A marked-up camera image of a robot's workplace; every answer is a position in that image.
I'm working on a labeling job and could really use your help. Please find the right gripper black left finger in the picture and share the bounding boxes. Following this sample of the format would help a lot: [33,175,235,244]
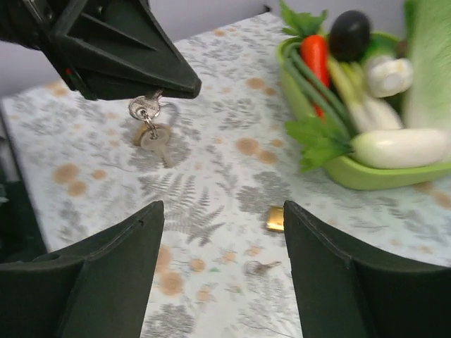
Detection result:
[1,201,164,338]

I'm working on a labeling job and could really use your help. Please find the green long beans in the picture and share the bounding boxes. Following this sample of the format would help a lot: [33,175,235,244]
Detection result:
[278,39,356,137]

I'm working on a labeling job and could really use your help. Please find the purple eggplant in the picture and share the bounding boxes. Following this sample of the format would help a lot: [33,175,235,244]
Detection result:
[328,10,371,62]

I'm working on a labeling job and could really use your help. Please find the floral table mat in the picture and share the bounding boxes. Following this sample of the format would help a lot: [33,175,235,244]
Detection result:
[2,13,450,337]

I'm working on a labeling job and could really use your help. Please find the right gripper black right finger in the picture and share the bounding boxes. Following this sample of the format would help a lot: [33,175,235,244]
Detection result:
[284,201,450,338]

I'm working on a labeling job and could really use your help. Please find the small brass padlock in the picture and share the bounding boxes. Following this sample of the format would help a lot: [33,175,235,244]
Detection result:
[266,206,284,232]

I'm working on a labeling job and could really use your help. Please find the green plastic basket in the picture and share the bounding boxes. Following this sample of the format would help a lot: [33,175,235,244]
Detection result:
[276,37,450,190]

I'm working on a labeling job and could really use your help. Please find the green celery leaves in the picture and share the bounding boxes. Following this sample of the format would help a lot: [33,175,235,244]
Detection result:
[285,116,352,172]

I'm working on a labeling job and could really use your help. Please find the large brass padlock with keys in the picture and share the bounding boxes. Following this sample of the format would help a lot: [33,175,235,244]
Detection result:
[128,89,180,168]

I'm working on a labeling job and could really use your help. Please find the red orange pepper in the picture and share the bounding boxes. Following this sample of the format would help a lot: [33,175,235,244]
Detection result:
[299,34,331,119]

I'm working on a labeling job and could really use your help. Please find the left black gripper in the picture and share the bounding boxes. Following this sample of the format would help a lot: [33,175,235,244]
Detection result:
[1,0,202,101]

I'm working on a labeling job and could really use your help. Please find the white radish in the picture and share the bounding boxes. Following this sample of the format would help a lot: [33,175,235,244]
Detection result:
[350,128,450,169]

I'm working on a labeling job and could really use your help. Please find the green napa cabbage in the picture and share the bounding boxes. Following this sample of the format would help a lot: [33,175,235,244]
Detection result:
[402,0,450,130]

